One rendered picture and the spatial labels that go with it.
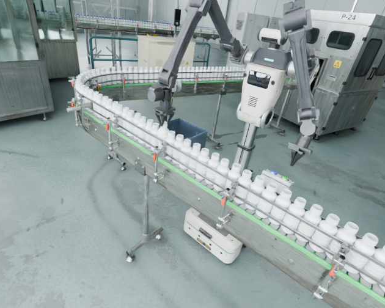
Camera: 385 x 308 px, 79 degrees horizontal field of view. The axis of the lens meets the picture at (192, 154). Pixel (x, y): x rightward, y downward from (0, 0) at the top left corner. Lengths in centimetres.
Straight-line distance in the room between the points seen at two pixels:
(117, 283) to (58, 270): 45
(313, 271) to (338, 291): 10
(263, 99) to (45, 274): 195
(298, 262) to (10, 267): 194
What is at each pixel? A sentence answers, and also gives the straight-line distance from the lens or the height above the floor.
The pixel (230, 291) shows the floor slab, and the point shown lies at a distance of 203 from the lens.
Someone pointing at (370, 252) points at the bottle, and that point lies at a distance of 102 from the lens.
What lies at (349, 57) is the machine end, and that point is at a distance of 450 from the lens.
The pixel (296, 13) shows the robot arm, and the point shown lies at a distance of 105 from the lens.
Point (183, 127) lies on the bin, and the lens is 201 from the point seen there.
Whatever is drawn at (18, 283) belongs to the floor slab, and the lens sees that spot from 220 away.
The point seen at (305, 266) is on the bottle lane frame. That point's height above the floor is 93.
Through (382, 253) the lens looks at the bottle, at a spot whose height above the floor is 113.
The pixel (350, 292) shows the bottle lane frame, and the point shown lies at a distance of 112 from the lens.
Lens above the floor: 173
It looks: 31 degrees down
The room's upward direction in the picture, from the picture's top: 8 degrees clockwise
